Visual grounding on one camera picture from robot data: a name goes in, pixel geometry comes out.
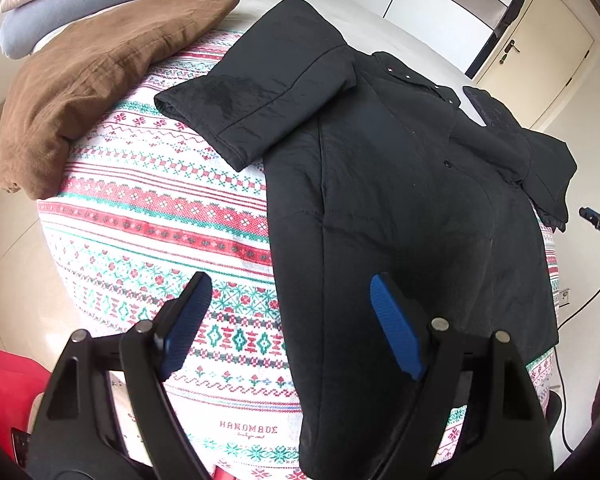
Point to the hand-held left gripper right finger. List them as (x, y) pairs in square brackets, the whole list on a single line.
[(395, 325)]

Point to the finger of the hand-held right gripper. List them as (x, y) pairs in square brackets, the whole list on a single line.
[(589, 213)]

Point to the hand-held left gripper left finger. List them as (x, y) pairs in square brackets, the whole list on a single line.
[(190, 320)]

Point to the black coat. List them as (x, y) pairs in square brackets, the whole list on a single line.
[(380, 185)]

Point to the patterned knit bed blanket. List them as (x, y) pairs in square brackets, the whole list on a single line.
[(155, 220)]

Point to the cream door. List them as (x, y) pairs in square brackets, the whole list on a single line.
[(550, 50)]

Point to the red stool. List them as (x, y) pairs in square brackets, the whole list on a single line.
[(5, 390)]

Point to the brown cushion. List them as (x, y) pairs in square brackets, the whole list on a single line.
[(90, 70)]

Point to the blue-grey folded blanket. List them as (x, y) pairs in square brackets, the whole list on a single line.
[(45, 15)]

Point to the white wall socket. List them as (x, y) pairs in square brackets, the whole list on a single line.
[(562, 296)]

